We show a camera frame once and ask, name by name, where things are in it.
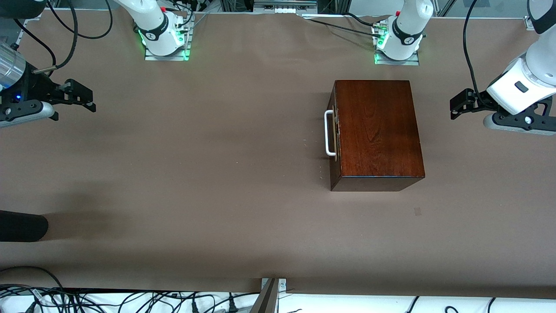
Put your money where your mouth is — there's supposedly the wooden drawer with white handle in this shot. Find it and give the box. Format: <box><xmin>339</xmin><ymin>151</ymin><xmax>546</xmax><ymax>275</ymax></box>
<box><xmin>324</xmin><ymin>85</ymin><xmax>343</xmax><ymax>176</ymax></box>

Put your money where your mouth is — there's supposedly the dark brown wooden cabinet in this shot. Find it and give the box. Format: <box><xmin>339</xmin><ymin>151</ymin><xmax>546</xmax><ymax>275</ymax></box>
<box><xmin>329</xmin><ymin>80</ymin><xmax>426</xmax><ymax>192</ymax></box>

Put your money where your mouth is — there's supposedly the black cylindrical object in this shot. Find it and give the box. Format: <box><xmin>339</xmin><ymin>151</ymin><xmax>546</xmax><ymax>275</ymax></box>
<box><xmin>0</xmin><ymin>210</ymin><xmax>49</xmax><ymax>243</ymax></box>

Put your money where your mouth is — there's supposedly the brown paper table cover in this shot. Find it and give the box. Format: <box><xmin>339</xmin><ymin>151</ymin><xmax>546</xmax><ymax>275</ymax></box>
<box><xmin>0</xmin><ymin>9</ymin><xmax>556</xmax><ymax>300</ymax></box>

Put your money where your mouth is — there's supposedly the silver power strip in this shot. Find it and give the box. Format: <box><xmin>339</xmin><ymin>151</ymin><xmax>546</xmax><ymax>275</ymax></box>
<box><xmin>253</xmin><ymin>0</ymin><xmax>318</xmax><ymax>14</ymax></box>

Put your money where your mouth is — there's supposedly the thin black cable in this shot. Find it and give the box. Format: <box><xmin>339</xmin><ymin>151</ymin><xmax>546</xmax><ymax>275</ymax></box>
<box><xmin>12</xmin><ymin>18</ymin><xmax>57</xmax><ymax>67</ymax></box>

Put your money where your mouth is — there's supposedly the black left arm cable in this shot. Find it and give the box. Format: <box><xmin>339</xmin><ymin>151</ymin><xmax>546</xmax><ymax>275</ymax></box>
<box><xmin>462</xmin><ymin>0</ymin><xmax>492</xmax><ymax>107</ymax></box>

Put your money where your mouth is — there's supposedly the black looping cable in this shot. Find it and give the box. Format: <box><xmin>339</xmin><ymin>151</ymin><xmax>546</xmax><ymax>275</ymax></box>
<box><xmin>45</xmin><ymin>0</ymin><xmax>114</xmax><ymax>40</ymax></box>

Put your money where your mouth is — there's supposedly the black cable with metal plug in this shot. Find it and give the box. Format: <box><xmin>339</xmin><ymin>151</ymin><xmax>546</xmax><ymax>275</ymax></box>
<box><xmin>33</xmin><ymin>0</ymin><xmax>79</xmax><ymax>75</ymax></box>

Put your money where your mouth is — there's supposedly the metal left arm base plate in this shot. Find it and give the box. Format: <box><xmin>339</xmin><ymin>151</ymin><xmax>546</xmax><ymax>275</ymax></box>
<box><xmin>374</xmin><ymin>49</ymin><xmax>420</xmax><ymax>66</ymax></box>

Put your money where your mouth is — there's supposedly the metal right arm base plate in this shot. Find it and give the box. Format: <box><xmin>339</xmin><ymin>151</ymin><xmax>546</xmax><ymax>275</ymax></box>
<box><xmin>144</xmin><ymin>24</ymin><xmax>192</xmax><ymax>62</ymax></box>

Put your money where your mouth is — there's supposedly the black base cable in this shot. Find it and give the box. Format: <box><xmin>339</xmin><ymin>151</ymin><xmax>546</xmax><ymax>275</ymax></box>
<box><xmin>310</xmin><ymin>19</ymin><xmax>380</xmax><ymax>37</ymax></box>
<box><xmin>345</xmin><ymin>12</ymin><xmax>384</xmax><ymax>28</ymax></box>

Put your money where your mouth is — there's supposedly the black floor cable loop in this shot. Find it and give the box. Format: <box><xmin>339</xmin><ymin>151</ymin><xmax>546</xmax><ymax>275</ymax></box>
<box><xmin>0</xmin><ymin>266</ymin><xmax>66</xmax><ymax>292</ymax></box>

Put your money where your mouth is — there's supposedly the black cable with white label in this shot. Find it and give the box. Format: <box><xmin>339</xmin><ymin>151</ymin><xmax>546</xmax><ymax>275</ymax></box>
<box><xmin>24</xmin><ymin>286</ymin><xmax>46</xmax><ymax>313</ymax></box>

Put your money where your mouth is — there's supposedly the black power plug cable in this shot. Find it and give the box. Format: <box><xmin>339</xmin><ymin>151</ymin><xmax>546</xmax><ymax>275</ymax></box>
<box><xmin>225</xmin><ymin>292</ymin><xmax>262</xmax><ymax>313</ymax></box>
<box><xmin>189</xmin><ymin>293</ymin><xmax>226</xmax><ymax>313</ymax></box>

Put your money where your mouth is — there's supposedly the metal bracket with grey profile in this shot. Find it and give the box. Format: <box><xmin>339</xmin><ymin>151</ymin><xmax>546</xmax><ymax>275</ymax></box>
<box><xmin>249</xmin><ymin>278</ymin><xmax>288</xmax><ymax>313</ymax></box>

